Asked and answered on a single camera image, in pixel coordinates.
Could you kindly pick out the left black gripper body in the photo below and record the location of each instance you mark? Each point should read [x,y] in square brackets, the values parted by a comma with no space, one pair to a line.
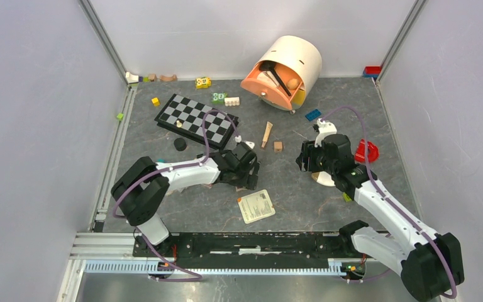
[243,178]

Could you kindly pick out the red blue brick stack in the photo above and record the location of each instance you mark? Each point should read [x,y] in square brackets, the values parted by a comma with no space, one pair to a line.
[371,71]

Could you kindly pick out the green number block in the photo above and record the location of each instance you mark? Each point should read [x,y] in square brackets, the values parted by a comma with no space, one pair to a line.
[219,97]

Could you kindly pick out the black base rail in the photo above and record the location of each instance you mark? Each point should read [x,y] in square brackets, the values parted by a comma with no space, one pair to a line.
[252,250]

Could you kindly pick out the blue lego brick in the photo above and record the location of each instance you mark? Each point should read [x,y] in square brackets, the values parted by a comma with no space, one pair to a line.
[313,115]

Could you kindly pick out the wooden arch block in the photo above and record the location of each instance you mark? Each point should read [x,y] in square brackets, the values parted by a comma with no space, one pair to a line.
[168,78]

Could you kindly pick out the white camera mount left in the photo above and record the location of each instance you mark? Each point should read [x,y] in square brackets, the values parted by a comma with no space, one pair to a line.
[238,140]

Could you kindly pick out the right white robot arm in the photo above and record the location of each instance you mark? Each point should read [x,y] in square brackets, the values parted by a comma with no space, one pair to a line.
[429,264]

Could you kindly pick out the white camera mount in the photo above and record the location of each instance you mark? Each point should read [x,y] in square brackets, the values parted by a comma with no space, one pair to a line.
[324,129]
[238,140]

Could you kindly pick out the white corner bracket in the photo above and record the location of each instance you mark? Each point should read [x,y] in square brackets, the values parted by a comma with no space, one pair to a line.
[131,78]

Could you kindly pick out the white gold oval case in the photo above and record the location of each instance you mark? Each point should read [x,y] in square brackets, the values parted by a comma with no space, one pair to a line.
[323,178]

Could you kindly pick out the small orange sponge ball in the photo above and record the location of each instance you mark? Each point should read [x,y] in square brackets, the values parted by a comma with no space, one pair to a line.
[292,84]

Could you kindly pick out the black makeup brush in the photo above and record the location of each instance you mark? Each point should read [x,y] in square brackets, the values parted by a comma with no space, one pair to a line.
[268,65]

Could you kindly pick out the yellow owl toy block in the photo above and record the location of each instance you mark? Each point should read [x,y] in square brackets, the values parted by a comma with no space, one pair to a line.
[202,82]

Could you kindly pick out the wooden handled makeup tool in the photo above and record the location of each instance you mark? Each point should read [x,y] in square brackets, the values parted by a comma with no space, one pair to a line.
[266,135]

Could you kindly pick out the orange top drawer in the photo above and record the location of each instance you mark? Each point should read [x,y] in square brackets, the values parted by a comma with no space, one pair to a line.
[276,96]

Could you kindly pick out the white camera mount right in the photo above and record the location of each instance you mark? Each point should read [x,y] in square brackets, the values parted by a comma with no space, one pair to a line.
[324,129]

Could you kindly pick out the red plastic toy piece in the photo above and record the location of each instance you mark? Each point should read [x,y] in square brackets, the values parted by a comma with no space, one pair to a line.
[366,150]

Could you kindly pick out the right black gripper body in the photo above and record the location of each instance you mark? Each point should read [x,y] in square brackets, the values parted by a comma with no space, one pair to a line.
[320,163]

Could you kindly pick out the cream round drawer cabinet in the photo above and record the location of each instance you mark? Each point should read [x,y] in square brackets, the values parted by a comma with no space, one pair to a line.
[298,54]

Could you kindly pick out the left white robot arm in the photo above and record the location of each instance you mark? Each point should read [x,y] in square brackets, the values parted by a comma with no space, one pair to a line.
[141,189]

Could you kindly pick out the black white checkerboard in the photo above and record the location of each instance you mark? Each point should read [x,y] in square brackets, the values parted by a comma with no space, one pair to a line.
[198,122]

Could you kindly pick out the white paper sachet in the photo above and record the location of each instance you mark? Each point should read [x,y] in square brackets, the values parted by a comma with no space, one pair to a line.
[256,206]

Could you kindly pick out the white lego brick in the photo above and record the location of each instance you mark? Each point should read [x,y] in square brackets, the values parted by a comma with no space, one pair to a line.
[232,101]

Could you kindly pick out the black round cap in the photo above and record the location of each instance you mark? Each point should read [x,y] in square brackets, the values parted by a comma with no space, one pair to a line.
[180,144]

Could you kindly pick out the small wooden cube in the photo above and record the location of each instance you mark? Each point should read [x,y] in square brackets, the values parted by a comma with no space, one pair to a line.
[278,146]

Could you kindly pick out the green lego brick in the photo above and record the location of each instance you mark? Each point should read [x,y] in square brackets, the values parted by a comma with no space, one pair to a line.
[346,197]

